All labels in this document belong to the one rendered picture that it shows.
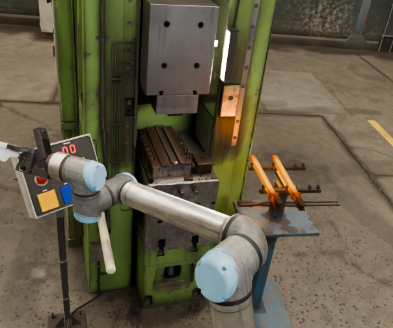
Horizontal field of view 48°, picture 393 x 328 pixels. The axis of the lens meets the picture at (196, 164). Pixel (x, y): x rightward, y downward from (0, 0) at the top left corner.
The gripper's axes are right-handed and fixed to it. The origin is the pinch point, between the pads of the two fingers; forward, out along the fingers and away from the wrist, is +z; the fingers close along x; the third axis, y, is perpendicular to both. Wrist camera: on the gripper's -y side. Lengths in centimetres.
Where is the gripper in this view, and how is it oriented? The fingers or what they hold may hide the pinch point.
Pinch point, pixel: (6, 144)
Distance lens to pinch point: 163.1
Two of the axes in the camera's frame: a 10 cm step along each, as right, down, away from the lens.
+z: -9.3, -2.4, 2.7
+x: 2.6, 1.0, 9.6
